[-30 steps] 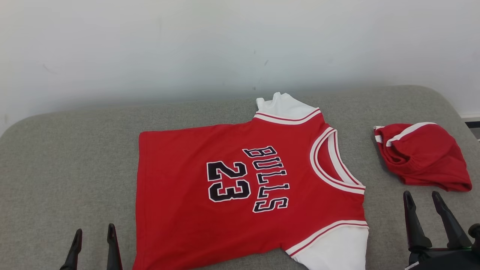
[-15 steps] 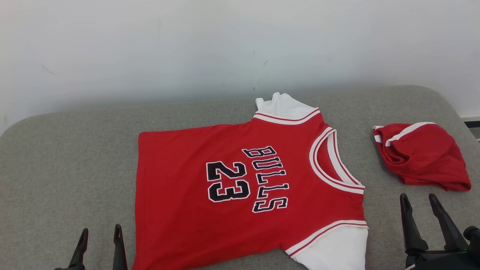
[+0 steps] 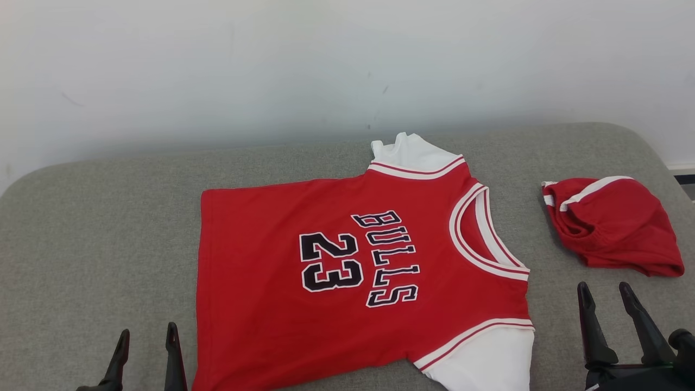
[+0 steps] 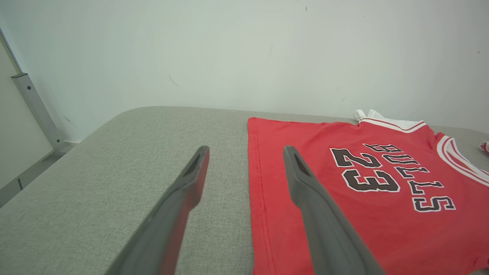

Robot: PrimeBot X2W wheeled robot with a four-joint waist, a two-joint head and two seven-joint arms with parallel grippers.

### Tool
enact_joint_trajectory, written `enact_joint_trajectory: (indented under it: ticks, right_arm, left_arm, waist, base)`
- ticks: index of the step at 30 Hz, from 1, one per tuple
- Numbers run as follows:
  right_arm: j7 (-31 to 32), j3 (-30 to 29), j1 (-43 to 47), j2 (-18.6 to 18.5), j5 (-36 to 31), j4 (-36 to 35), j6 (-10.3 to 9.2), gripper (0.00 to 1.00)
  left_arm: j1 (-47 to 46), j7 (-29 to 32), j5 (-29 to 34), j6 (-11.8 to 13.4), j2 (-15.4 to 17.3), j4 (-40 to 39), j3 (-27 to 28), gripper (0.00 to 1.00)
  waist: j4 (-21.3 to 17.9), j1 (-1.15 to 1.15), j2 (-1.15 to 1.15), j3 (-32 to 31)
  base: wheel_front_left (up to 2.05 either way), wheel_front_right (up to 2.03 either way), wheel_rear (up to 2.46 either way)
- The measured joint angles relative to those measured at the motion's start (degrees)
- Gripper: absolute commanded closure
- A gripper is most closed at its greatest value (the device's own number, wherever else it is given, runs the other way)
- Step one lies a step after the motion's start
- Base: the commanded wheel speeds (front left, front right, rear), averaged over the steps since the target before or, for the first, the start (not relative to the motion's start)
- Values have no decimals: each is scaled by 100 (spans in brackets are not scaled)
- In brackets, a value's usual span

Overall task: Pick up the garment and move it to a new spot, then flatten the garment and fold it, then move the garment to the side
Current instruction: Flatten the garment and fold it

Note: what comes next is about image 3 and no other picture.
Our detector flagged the red shorts with white stripe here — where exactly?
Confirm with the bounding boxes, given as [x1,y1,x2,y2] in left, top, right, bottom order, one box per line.
[541,175,685,278]

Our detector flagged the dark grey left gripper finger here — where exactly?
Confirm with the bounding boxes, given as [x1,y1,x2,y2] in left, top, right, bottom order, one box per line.
[76,329,131,391]
[164,322,188,391]

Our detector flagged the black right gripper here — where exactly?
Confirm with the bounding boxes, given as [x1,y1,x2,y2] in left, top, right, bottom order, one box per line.
[577,281,695,391]

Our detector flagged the red Bulls 23 jersey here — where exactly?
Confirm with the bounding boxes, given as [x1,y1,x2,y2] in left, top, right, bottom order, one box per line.
[193,132,536,391]

